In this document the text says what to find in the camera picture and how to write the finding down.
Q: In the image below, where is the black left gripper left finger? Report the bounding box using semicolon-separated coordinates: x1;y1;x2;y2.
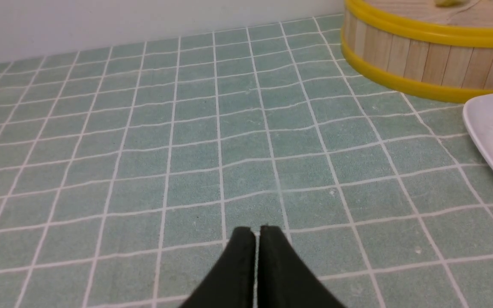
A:
180;227;256;308

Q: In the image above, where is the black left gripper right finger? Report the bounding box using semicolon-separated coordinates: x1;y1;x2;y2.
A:
258;225;345;308

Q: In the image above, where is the green checkered tablecloth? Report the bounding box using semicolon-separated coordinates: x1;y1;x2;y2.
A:
0;15;493;308

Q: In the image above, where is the yellow rimmed bamboo steamer basket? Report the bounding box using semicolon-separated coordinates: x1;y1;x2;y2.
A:
341;0;493;104

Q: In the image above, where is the green dumpling in steamer bottom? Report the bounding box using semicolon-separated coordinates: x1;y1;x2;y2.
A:
433;0;466;8

